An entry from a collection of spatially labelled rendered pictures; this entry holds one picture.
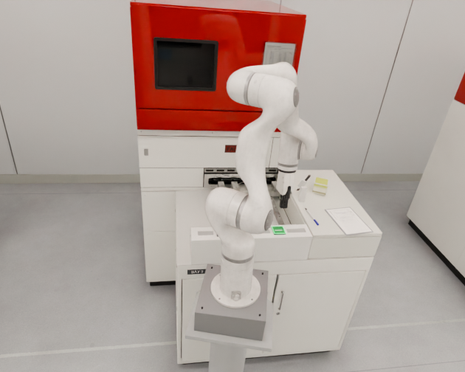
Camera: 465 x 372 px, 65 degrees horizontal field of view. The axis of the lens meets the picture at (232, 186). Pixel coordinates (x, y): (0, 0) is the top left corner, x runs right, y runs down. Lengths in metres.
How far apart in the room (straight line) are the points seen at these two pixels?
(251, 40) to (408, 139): 2.91
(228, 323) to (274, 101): 0.79
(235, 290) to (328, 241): 0.58
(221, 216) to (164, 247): 1.29
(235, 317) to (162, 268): 1.27
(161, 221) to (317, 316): 1.06
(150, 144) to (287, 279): 1.01
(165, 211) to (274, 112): 1.34
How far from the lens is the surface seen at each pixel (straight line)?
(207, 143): 2.04
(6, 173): 4.13
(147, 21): 1.81
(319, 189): 2.00
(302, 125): 1.42
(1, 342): 2.67
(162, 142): 2.03
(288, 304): 1.99
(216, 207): 1.18
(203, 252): 1.63
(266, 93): 1.08
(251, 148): 1.10
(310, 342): 2.30
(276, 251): 1.70
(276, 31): 1.87
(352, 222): 1.86
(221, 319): 1.37
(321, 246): 1.76
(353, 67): 3.81
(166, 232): 2.35
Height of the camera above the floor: 1.97
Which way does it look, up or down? 31 degrees down
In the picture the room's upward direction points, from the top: 5 degrees clockwise
